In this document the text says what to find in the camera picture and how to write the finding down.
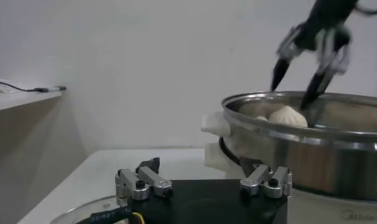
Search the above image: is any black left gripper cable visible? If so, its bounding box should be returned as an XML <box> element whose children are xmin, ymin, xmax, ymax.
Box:
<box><xmin>74</xmin><ymin>205</ymin><xmax>146</xmax><ymax>224</ymax></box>

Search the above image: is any black desk cable with plug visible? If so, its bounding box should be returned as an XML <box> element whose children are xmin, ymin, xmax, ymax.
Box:
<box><xmin>0</xmin><ymin>80</ymin><xmax>51</xmax><ymax>93</ymax></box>

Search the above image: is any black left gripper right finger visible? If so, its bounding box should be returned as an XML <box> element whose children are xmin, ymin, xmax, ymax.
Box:
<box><xmin>239</xmin><ymin>157</ymin><xmax>292</xmax><ymax>199</ymax></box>

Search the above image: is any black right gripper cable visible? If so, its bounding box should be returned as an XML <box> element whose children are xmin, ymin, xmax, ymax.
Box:
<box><xmin>354</xmin><ymin>2</ymin><xmax>377</xmax><ymax>16</ymax></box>

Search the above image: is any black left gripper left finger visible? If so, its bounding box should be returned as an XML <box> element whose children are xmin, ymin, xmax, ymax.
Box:
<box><xmin>115</xmin><ymin>157</ymin><xmax>174</xmax><ymax>208</ymax></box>

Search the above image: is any stainless steel steamer pot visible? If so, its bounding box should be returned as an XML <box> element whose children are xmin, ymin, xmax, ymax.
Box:
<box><xmin>201</xmin><ymin>111</ymin><xmax>377</xmax><ymax>224</ymax></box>

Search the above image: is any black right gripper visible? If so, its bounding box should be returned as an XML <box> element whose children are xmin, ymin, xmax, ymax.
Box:
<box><xmin>270</xmin><ymin>0</ymin><xmax>359</xmax><ymax>111</ymax></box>

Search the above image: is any perforated steel steamer basket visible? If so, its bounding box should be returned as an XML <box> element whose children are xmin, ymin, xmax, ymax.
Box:
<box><xmin>221</xmin><ymin>90</ymin><xmax>377</xmax><ymax>201</ymax></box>

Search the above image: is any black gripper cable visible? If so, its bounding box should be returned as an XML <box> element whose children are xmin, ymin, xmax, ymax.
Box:
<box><xmin>74</xmin><ymin>205</ymin><xmax>146</xmax><ymax>224</ymax></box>
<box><xmin>354</xmin><ymin>2</ymin><xmax>377</xmax><ymax>16</ymax></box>

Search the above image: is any white side desk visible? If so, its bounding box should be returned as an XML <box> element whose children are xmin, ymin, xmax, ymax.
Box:
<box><xmin>0</xmin><ymin>79</ymin><xmax>63</xmax><ymax>113</ymax></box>

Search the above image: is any round glass pot lid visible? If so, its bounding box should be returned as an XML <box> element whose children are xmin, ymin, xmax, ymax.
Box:
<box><xmin>49</xmin><ymin>194</ymin><xmax>131</xmax><ymax>224</ymax></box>

